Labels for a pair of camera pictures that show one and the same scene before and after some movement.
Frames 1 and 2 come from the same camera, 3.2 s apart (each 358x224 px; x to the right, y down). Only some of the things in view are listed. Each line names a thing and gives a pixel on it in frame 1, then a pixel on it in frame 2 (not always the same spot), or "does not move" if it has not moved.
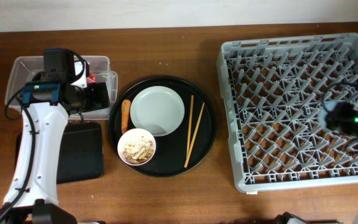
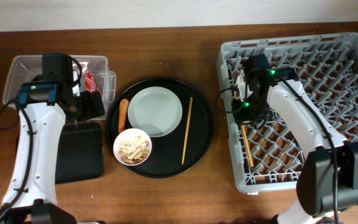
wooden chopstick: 194,135 -> 245,139
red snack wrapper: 92,79 does not move
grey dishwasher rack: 272,90 does not move
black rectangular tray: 81,155 does not move
